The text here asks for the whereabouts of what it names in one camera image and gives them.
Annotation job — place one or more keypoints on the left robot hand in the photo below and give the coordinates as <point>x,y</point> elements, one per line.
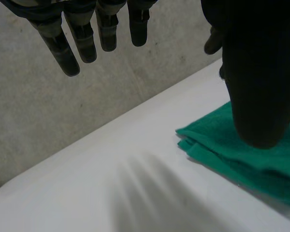
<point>261,84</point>

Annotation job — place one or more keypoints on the teal towel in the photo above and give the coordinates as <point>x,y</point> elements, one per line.
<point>244,164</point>

